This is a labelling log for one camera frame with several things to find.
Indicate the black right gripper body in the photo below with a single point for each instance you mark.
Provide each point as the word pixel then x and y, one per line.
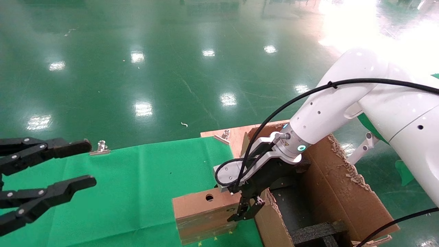
pixel 267 178

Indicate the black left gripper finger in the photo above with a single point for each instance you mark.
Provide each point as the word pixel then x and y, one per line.
pixel 41 149
pixel 51 195

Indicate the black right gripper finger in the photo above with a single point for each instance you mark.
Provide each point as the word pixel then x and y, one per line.
pixel 243 206
pixel 252 212

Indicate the cardboard box with hole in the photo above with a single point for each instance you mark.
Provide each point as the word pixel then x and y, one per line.
pixel 202 209

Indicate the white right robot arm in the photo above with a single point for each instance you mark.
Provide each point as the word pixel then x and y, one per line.
pixel 329 113

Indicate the open cardboard box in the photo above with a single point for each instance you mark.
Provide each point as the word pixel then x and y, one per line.
pixel 240 132

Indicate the large open cardboard carton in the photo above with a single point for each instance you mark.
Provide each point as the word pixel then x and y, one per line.
pixel 343 192

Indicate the silver binder clip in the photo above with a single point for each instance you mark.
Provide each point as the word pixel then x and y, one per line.
pixel 223 137
pixel 100 149

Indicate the dark foam insert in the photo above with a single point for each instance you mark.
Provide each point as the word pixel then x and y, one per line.
pixel 315 235

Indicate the green tablecloth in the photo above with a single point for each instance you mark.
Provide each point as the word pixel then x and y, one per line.
pixel 404 171
pixel 120 188

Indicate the white metal brace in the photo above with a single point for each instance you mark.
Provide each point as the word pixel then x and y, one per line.
pixel 360 151

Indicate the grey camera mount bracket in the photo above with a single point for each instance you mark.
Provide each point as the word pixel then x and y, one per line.
pixel 271 157

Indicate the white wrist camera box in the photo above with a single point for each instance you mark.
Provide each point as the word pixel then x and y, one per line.
pixel 228 175

